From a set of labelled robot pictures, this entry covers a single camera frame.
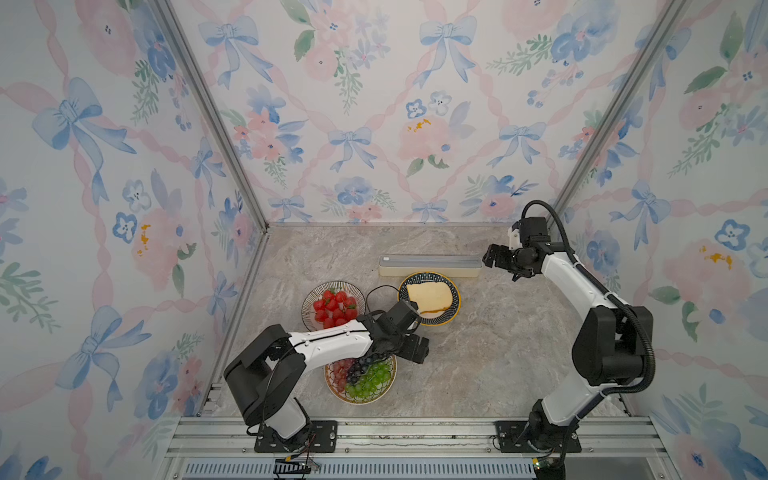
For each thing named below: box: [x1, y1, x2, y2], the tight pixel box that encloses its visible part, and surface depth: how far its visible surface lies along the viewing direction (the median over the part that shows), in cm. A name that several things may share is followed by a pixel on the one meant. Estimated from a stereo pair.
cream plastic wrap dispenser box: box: [378, 254, 483, 278], surface depth 106 cm
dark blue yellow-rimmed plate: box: [397, 271, 462, 327], surface depth 97 cm
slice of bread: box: [406, 282, 453, 314], surface depth 97 cm
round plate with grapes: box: [324, 355, 397, 405], surface depth 80 cm
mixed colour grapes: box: [327, 353, 394, 400], surface depth 82 cm
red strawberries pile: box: [313, 290, 357, 329], surface depth 97 cm
